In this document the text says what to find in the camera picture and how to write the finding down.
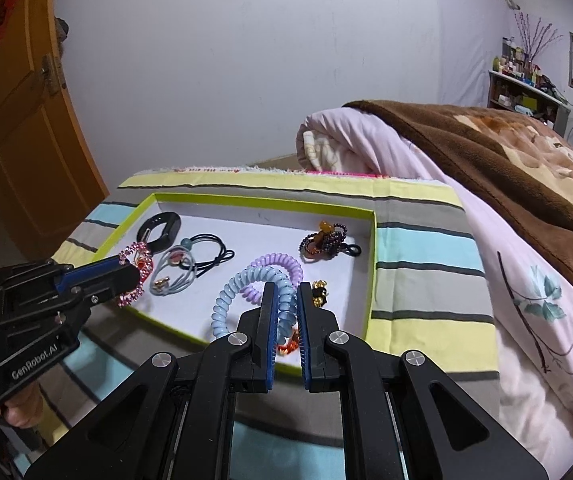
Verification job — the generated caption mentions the black fitness band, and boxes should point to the black fitness band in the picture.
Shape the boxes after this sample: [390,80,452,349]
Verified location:
[136,212,181,254]

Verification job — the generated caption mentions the orange wooden door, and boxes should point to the orange wooden door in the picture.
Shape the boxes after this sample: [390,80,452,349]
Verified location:
[0,0,110,261]

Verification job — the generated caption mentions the purple flower branches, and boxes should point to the purple flower branches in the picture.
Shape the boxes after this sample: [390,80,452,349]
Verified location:
[514,10,563,66]

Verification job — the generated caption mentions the brown plush blanket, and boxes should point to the brown plush blanket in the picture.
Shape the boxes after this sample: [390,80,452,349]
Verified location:
[341,100,573,311]

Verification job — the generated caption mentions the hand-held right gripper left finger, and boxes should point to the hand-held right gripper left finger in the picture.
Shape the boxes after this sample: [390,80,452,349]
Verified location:
[24,282,276,480]

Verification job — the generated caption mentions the cluttered white shelf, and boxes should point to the cluttered white shelf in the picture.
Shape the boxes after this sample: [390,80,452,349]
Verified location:
[488,37,573,137]

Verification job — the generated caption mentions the light blue spiral hair tie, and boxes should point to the light blue spiral hair tie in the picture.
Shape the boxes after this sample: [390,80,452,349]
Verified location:
[210,266,297,344]

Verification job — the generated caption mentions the red braided cord bracelet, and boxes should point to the red braided cord bracelet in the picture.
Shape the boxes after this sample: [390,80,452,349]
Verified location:
[276,330,300,356]

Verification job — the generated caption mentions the striped bed sheet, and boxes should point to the striped bed sheet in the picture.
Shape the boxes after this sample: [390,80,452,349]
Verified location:
[11,170,501,480]

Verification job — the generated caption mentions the red door decoration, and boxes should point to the red door decoration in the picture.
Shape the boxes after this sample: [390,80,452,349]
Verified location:
[0,0,25,49]

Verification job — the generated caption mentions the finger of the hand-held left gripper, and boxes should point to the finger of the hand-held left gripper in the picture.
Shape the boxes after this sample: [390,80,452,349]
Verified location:
[71,265,142,309]
[58,255,124,294]

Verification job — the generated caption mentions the white towel pink trim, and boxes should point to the white towel pink trim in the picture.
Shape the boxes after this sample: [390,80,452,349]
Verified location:
[134,162,388,181]

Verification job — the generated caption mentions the metal door latch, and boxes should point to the metal door latch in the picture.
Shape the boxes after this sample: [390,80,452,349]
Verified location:
[40,55,62,96]

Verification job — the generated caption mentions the dark beaded bracelet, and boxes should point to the dark beaded bracelet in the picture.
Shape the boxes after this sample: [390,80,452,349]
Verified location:
[299,219,362,264]

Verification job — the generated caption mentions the black hair tie teal bead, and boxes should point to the black hair tie teal bead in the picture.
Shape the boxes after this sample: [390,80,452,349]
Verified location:
[180,231,235,281]

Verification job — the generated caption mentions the person's left hand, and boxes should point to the person's left hand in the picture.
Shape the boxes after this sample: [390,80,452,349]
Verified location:
[0,387,43,431]

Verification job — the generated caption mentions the purple spiral hair tie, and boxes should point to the purple spiral hair tie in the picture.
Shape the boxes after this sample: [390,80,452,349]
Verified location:
[249,254,303,306]

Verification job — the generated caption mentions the pink crystal bracelet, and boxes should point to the pink crystal bracelet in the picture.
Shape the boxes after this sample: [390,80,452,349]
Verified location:
[116,241,155,309]

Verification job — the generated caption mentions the gold and black charm bracelet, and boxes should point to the gold and black charm bracelet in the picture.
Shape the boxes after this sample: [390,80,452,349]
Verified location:
[311,280,330,309]

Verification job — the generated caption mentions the lime green cardboard box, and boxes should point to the lime green cardboard box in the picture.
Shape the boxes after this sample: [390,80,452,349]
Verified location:
[90,191,380,377]

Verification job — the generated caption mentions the thin light blue hair tie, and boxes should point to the thin light blue hair tie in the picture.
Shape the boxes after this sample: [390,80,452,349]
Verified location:
[148,249,198,296]

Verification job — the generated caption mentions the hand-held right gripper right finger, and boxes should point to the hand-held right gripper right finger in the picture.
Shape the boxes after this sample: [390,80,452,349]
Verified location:
[298,282,550,480]

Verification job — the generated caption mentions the pink floral quilt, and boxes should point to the pink floral quilt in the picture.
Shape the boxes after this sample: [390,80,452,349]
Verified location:
[297,106,573,461]

